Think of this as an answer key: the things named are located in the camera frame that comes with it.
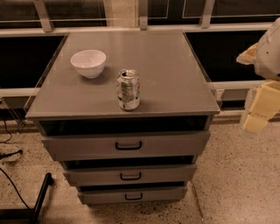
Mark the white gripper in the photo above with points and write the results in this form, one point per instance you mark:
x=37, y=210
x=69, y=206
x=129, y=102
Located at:
x=269, y=59

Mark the grey bottom drawer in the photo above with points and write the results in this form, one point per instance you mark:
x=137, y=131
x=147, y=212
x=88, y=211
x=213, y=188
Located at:
x=132, y=195

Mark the grey drawer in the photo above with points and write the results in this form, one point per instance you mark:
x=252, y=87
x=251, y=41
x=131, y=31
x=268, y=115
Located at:
x=130, y=175
x=132, y=195
x=135, y=145

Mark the grey drawer cabinet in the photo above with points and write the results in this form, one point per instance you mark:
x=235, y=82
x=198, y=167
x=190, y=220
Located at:
x=124, y=126

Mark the grey top drawer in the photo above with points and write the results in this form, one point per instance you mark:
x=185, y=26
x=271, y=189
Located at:
x=135, y=145

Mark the grey middle drawer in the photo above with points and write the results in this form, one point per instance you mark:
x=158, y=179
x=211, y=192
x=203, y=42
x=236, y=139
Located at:
x=130, y=175

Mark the crumpled silver soda can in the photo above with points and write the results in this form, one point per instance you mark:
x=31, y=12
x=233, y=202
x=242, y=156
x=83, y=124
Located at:
x=128, y=89

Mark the white ceramic bowl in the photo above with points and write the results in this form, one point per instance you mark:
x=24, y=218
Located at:
x=89, y=63

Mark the metal window railing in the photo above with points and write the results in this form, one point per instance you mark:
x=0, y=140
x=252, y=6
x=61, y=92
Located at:
x=248, y=87

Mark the black metal stand leg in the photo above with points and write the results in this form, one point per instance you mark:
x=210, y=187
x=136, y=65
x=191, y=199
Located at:
x=29, y=214

